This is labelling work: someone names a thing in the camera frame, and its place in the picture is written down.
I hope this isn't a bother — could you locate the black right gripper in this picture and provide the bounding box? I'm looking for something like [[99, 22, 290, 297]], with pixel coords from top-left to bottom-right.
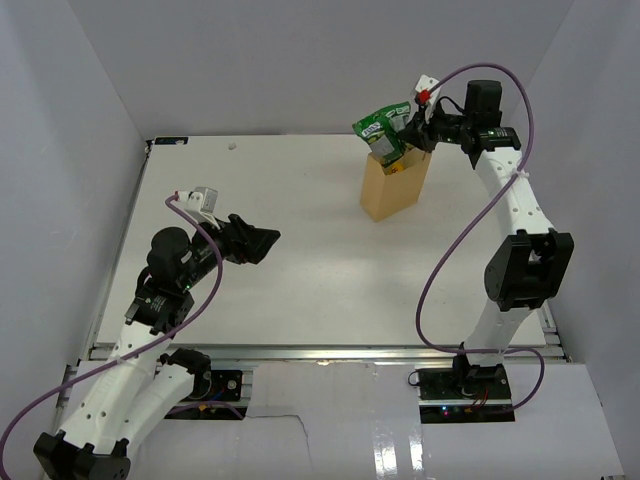
[[398, 98, 475, 154]]

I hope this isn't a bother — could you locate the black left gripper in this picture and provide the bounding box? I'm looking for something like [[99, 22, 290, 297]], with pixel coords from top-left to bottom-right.
[[179, 211, 280, 290]]

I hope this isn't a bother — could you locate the green snack packet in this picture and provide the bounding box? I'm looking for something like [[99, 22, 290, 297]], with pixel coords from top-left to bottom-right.
[[352, 101, 411, 168]]

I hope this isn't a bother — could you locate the yellow snack packet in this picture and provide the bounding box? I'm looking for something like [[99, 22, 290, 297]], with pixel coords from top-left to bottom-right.
[[390, 160, 405, 174]]

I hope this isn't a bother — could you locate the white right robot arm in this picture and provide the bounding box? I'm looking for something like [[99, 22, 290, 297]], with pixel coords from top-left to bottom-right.
[[399, 75, 574, 399]]

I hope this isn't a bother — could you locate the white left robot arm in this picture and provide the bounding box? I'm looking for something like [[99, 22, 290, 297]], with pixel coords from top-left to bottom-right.
[[34, 214, 281, 479]]

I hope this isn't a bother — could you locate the brown paper bag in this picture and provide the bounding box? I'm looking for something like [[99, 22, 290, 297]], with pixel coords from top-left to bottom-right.
[[360, 148, 432, 222]]

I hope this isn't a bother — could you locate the blue label left corner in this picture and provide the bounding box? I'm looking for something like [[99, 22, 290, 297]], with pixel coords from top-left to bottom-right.
[[153, 136, 189, 145]]

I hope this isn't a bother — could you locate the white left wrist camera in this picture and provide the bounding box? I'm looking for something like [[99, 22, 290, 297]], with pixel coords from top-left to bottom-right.
[[175, 186, 218, 228]]

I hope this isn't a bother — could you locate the aluminium front rail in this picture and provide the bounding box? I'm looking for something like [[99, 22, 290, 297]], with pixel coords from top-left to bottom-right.
[[88, 344, 567, 363]]

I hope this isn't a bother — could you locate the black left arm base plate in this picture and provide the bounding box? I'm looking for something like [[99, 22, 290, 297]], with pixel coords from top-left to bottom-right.
[[204, 370, 243, 402]]

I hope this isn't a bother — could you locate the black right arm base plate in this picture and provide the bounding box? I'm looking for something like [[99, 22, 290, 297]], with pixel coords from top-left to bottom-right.
[[407, 368, 512, 402]]

